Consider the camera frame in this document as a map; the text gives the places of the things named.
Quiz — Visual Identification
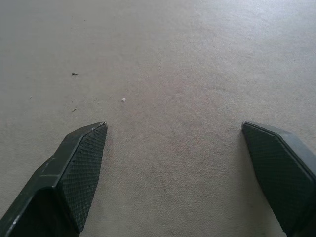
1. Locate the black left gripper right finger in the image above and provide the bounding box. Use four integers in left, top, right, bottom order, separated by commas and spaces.
241, 120, 316, 237

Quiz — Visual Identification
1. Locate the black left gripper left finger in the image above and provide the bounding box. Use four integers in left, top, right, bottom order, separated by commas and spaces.
0, 121, 108, 237

